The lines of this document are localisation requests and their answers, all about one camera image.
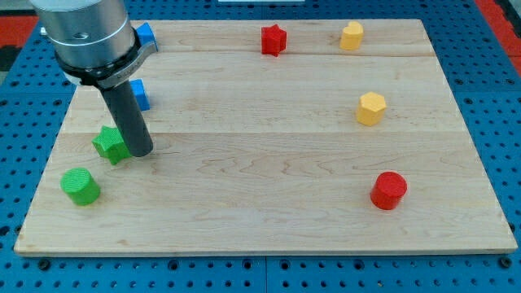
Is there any black clamp ring mount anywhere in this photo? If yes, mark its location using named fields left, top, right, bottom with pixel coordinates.
left=55, top=29, right=158, bottom=89

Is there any red cylinder block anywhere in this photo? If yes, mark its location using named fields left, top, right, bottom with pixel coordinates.
left=370, top=171, right=408, bottom=210

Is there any wooden board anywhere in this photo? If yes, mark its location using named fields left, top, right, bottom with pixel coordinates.
left=15, top=19, right=518, bottom=257

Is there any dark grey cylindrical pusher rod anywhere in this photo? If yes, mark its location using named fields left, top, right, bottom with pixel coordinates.
left=100, top=81, right=153, bottom=157

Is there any yellow heart block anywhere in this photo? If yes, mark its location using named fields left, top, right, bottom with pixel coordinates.
left=339, top=21, right=364, bottom=50

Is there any yellow hexagon block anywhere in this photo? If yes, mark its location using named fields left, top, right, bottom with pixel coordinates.
left=356, top=92, right=387, bottom=126

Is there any blue block upper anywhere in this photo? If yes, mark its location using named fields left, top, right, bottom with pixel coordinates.
left=136, top=22, right=158, bottom=50

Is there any blue block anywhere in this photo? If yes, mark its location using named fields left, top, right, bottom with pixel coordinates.
left=136, top=22, right=158, bottom=50
left=130, top=79, right=151, bottom=112

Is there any green cylinder block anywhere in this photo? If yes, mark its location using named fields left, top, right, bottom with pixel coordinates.
left=60, top=168, right=101, bottom=206

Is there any red star block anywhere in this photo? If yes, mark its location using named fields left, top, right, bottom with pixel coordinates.
left=261, top=24, right=287, bottom=57

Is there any green star block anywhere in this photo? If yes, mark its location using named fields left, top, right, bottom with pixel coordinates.
left=92, top=125, right=132, bottom=165

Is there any blue block lower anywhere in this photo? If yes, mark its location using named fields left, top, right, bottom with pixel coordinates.
left=130, top=79, right=151, bottom=112

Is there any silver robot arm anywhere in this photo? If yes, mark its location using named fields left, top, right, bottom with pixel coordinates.
left=30, top=0, right=158, bottom=157

